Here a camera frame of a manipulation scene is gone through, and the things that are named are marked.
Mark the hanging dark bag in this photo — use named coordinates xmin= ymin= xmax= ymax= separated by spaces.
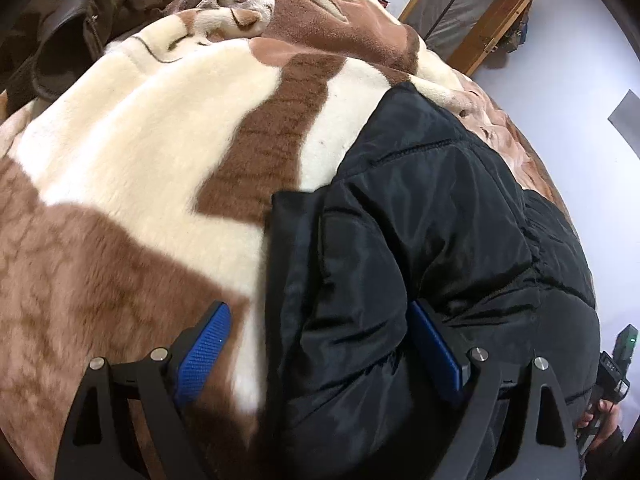
xmin=492 ymin=5 xmax=532 ymax=69

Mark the wooden framed wardrobe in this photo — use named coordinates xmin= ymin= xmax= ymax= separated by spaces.
xmin=398 ymin=0 xmax=544 ymax=77

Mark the person's right hand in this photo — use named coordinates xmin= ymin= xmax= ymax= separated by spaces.
xmin=579 ymin=398 xmax=624 ymax=442

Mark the grey paper sheet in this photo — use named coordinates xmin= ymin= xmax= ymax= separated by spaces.
xmin=607 ymin=88 xmax=640 ymax=157

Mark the brown and cream plush blanket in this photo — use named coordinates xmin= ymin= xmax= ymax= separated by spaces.
xmin=0 ymin=0 xmax=576 ymax=480

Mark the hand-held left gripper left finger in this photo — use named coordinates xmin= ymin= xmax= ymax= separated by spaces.
xmin=52 ymin=301 xmax=233 ymax=480

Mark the black puffer jacket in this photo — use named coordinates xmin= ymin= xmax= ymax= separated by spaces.
xmin=262 ymin=82 xmax=602 ymax=480

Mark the person's right forearm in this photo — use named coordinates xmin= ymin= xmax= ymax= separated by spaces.
xmin=581 ymin=425 xmax=634 ymax=480

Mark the brown puffer jacket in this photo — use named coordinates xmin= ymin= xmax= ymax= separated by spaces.
xmin=0 ymin=0 xmax=197 ymax=117

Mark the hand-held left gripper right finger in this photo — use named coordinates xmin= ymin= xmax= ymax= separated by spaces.
xmin=409 ymin=299 xmax=583 ymax=480

